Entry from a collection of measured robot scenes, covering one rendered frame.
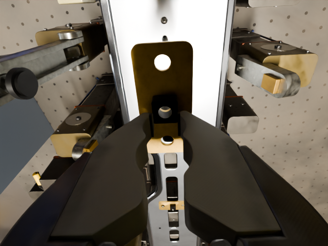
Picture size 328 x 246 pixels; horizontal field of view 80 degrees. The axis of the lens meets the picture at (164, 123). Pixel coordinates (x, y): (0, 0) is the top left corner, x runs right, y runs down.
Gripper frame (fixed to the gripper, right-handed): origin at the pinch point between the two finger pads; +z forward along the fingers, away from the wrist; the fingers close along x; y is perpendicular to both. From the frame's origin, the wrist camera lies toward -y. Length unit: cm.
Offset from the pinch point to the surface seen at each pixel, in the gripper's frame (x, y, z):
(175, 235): 0, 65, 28
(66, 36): -13.9, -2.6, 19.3
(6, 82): -13.4, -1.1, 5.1
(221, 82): 10.8, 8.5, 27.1
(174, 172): 0.4, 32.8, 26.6
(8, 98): -15.2, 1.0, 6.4
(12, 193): -172, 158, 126
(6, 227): -209, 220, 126
